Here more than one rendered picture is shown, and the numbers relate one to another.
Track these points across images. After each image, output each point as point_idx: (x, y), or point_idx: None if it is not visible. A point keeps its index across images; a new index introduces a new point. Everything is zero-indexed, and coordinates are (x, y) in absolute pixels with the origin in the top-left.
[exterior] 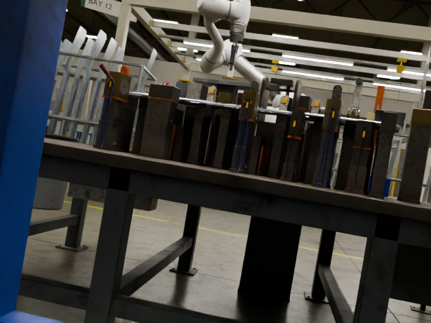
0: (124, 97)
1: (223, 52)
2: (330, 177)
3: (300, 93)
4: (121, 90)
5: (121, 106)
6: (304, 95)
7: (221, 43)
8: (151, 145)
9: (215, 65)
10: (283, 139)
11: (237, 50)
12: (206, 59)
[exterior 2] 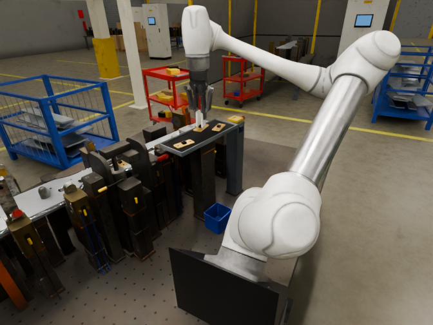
0: (179, 128)
1: (332, 70)
2: (49, 258)
3: (102, 170)
4: (174, 124)
5: None
6: (87, 174)
7: (265, 67)
8: None
9: (316, 94)
10: None
11: (340, 66)
12: None
